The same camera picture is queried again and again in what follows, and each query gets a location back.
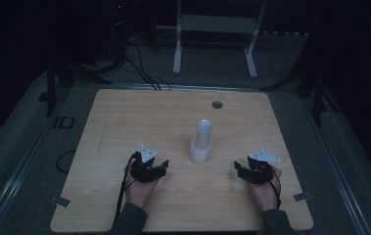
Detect stack of clear plastic cups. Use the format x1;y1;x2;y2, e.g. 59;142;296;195
189;118;213;165

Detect black floor cables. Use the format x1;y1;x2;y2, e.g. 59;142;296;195
123;42;171;91

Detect person's left hand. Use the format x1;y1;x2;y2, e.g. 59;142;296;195
124;163;160;210

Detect white metal stand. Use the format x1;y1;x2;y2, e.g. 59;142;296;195
172;0;267;79

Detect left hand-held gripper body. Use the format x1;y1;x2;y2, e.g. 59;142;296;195
129;144;162;184

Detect person's right hand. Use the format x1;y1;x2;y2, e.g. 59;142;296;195
250;164;284;213

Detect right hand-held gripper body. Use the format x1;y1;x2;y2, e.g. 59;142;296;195
243;149;282;186

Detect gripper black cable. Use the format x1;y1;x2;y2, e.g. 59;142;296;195
268;165;283;210
114;151;142;223

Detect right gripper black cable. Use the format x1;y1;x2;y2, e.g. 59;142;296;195
268;165;283;210

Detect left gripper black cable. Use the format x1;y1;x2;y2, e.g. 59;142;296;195
114;151;142;223

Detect black tripod stand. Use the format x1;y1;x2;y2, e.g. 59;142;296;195
259;65;341;128
37;58;114;118

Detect grey tape piece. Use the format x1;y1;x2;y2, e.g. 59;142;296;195
293;191;314;203
49;195;72;210

